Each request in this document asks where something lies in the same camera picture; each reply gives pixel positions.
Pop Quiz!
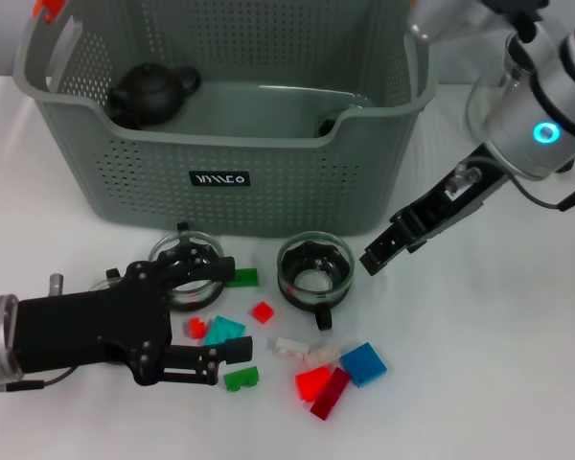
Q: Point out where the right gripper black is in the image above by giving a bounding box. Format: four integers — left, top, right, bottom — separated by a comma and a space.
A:
357, 145, 513, 278

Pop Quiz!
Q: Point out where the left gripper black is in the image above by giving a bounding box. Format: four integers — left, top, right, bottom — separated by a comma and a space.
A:
16, 241, 238, 388

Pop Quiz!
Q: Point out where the grey-green perforated storage bin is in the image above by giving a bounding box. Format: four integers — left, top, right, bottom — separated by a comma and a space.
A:
11, 0, 440, 239

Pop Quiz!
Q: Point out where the green toy brick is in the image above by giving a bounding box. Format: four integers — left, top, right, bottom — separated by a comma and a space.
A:
224, 266, 260, 288
222, 365, 261, 393

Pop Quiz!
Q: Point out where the teal square toy plate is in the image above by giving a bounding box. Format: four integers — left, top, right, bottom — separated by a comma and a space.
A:
201, 314, 247, 347

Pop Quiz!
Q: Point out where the small red square brick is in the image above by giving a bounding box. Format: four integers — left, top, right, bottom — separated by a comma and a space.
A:
251, 300, 275, 326

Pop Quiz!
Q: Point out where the bright red toy brick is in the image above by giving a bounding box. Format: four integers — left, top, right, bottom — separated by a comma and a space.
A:
294, 364, 334, 403

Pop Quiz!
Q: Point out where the dark red flat brick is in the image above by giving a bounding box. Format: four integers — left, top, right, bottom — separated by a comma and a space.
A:
309, 366, 352, 422

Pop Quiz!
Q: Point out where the blue square toy plate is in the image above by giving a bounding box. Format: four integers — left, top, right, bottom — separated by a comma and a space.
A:
338, 340, 388, 388

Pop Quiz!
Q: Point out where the right gripper silver plug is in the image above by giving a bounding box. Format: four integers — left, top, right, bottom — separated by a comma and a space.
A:
448, 162, 483, 196

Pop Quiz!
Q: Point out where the black clay teapot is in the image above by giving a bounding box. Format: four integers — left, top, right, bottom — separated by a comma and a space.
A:
105, 61, 202, 131

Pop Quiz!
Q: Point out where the orange bin handle clip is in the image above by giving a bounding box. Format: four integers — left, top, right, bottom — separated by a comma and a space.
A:
32, 0, 68, 23

